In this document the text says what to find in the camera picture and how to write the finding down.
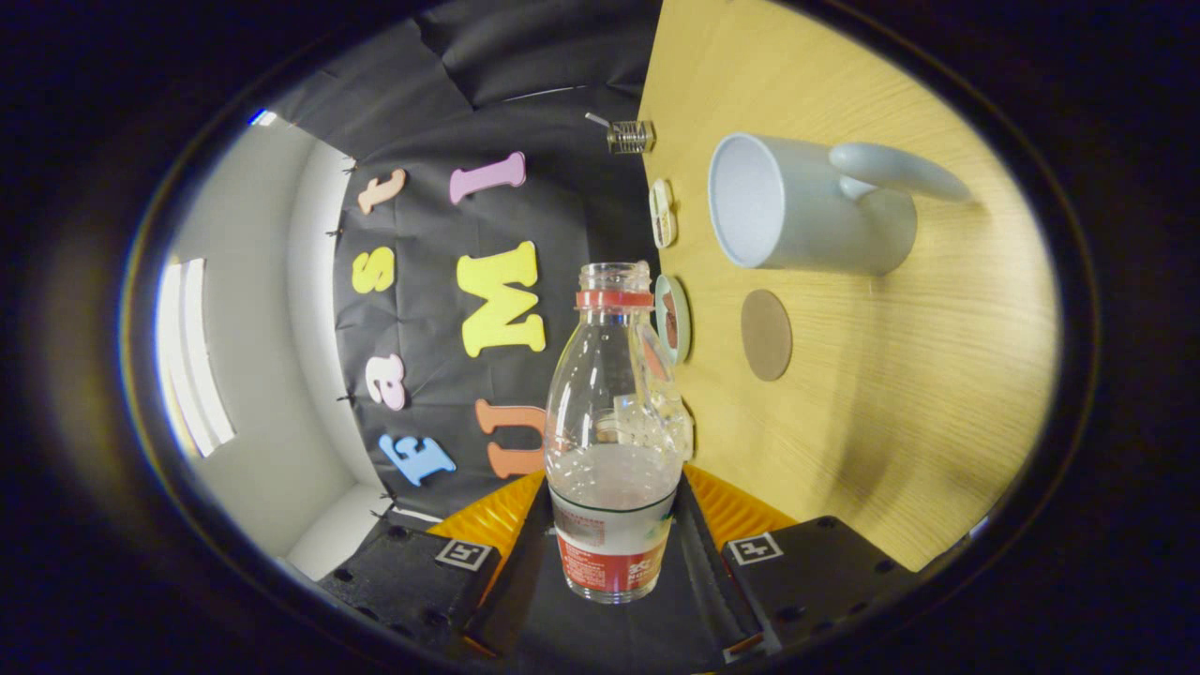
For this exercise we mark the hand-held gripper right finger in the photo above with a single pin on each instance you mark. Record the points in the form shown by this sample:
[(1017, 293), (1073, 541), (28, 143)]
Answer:
[(698, 600)]

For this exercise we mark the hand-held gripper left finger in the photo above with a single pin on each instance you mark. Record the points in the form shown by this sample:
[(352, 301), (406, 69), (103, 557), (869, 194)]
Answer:
[(520, 609)]

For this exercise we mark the clear plastic juice bottle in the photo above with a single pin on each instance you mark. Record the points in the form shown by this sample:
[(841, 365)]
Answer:
[(609, 525)]

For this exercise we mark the round brown coaster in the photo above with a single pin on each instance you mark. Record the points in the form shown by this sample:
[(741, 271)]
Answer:
[(766, 335)]

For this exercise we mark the light blue cup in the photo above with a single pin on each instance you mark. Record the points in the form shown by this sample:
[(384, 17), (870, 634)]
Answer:
[(825, 220)]

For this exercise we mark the brown meat piece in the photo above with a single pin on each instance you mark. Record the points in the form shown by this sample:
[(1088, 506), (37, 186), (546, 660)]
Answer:
[(670, 307), (671, 337)]

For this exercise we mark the wooden table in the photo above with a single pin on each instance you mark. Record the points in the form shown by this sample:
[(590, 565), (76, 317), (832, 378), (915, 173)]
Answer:
[(891, 403)]

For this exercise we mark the pale green plate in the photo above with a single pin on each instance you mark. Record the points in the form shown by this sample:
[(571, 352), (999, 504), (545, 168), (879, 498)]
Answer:
[(682, 319)]

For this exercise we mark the black backdrop cloth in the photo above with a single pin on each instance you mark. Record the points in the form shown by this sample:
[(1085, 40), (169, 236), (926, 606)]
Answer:
[(422, 319)]

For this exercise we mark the white divided dish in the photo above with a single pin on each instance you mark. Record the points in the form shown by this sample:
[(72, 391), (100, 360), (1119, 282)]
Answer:
[(662, 214)]

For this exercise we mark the large ceiling light panel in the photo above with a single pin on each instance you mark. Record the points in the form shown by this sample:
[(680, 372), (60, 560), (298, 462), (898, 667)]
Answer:
[(192, 356)]

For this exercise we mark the metal spoon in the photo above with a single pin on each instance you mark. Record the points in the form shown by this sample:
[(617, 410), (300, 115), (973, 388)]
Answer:
[(597, 119)]

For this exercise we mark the small ceiling light panel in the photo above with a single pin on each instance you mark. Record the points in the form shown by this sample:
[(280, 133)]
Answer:
[(263, 117)]

